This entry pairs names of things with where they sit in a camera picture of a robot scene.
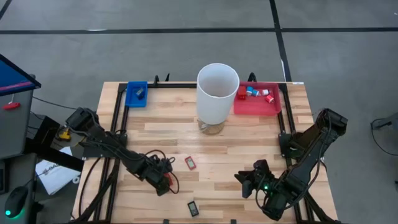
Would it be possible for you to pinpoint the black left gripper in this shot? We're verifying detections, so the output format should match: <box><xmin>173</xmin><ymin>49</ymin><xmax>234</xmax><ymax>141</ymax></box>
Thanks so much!
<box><xmin>136</xmin><ymin>156</ymin><xmax>175</xmax><ymax>197</ymax></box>

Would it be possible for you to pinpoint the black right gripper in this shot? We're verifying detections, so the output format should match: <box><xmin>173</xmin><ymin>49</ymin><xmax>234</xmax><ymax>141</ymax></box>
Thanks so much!
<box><xmin>233</xmin><ymin>159</ymin><xmax>282</xmax><ymax>199</ymax></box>

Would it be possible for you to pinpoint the red digital clock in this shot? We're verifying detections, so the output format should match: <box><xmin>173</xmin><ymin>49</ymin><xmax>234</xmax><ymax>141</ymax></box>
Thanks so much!
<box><xmin>184</xmin><ymin>156</ymin><xmax>197</xmax><ymax>171</ymax></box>

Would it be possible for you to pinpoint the pink plastic tray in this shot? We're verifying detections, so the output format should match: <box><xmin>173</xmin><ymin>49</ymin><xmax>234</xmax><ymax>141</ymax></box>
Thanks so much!
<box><xmin>233</xmin><ymin>81</ymin><xmax>282</xmax><ymax>116</ymax></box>

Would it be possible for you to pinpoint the blue plastic basket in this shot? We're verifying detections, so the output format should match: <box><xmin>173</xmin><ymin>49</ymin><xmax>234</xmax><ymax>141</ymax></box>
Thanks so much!
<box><xmin>124</xmin><ymin>81</ymin><xmax>149</xmax><ymax>109</ymax></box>

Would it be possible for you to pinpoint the yellow small tool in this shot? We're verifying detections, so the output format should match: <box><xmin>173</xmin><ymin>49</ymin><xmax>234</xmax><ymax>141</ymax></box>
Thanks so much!
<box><xmin>58</xmin><ymin>128</ymin><xmax>72</xmax><ymax>142</ymax></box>

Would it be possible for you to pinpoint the white printed paper sheet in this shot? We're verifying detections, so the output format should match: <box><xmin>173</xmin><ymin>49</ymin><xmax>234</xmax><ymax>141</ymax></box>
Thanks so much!
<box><xmin>35</xmin><ymin>146</ymin><xmax>81</xmax><ymax>196</ymax></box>

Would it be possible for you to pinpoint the black computer mouse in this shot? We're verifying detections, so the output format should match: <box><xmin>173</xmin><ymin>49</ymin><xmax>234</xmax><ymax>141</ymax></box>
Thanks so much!
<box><xmin>4</xmin><ymin>185</ymin><xmax>29</xmax><ymax>219</ymax></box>

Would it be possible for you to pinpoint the grey equipment cabinet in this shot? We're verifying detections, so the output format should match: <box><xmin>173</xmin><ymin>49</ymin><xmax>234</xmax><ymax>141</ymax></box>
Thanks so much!
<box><xmin>0</xmin><ymin>88</ymin><xmax>35</xmax><ymax>159</ymax></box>

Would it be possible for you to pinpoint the red tag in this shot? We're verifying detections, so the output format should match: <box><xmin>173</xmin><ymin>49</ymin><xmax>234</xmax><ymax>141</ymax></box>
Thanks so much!
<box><xmin>2</xmin><ymin>101</ymin><xmax>21</xmax><ymax>111</ymax></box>

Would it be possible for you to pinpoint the monitor with blue screen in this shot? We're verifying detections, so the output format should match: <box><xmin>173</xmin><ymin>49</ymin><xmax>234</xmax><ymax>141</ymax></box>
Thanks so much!
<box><xmin>0</xmin><ymin>53</ymin><xmax>42</xmax><ymax>96</ymax></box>

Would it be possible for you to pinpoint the black aluminium table frame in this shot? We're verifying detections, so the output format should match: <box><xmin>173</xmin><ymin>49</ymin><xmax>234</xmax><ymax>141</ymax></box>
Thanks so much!
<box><xmin>74</xmin><ymin>81</ymin><xmax>341</xmax><ymax>224</ymax></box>

